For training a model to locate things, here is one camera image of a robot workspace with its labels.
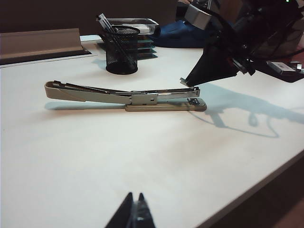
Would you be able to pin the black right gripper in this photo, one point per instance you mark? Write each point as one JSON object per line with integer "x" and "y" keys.
{"x": 261, "y": 35}

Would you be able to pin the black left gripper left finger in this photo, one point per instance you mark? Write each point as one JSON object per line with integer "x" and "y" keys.
{"x": 121, "y": 216}

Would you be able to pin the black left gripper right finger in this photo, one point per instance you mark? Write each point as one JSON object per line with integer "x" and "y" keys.
{"x": 143, "y": 216}

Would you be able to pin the silver staple strip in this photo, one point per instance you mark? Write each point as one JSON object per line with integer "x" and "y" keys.
{"x": 184, "y": 81}

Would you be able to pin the beige long-reach stapler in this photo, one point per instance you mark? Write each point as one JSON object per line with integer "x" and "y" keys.
{"x": 142, "y": 98}

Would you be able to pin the blue rubber slipper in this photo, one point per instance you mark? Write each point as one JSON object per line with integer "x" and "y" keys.
{"x": 175, "y": 35}

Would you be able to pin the brown cardboard box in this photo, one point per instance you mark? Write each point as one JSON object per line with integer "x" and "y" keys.
{"x": 232, "y": 9}

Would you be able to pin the black desk mat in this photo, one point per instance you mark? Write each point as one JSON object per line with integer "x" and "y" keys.
{"x": 280, "y": 76}

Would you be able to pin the white wrapped packet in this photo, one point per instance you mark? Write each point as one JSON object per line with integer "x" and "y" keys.
{"x": 281, "y": 67}

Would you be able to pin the clear plastic case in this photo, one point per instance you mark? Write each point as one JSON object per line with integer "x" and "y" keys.
{"x": 142, "y": 23}

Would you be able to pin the black mesh pen holder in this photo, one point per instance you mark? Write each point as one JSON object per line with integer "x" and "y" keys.
{"x": 121, "y": 54}

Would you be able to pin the white pen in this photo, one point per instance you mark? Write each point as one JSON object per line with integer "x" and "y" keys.
{"x": 105, "y": 20}
{"x": 101, "y": 20}

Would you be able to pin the brown desk partition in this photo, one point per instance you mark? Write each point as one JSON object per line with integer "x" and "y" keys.
{"x": 71, "y": 14}

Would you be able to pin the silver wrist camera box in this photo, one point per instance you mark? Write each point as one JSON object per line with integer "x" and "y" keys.
{"x": 197, "y": 15}

